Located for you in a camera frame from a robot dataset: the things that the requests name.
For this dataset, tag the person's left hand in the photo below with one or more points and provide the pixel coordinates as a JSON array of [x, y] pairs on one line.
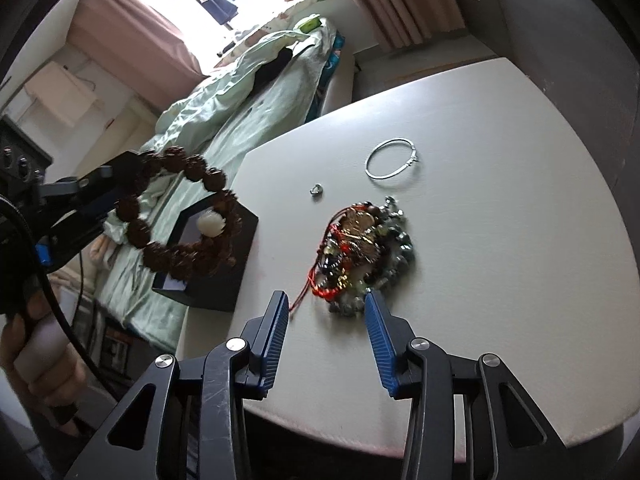
[[55, 386]]

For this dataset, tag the pink curtain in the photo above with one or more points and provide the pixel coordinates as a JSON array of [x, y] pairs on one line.
[[150, 35], [400, 0]]

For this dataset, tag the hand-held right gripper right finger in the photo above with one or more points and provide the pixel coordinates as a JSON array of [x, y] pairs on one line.
[[380, 352]]

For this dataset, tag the pink pillow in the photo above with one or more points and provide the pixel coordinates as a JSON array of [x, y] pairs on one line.
[[102, 252]]

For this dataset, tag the green packet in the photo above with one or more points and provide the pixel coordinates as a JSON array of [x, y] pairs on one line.
[[309, 24]]

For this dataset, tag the white bed frame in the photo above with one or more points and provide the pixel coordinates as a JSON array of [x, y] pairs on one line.
[[340, 87]]

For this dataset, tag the black jewelry box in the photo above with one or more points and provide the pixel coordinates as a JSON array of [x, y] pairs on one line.
[[220, 291]]

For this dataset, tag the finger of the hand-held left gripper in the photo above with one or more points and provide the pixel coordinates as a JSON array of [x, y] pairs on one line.
[[80, 235], [132, 172]]

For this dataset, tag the beige cloth cover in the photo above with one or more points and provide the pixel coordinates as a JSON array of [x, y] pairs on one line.
[[60, 92]]

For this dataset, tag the silver bangle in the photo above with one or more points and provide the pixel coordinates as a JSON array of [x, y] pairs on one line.
[[413, 161]]

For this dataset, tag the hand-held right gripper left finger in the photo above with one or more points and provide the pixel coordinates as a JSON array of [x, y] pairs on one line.
[[272, 347]]

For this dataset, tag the black garment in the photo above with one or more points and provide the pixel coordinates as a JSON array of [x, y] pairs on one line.
[[272, 67]]

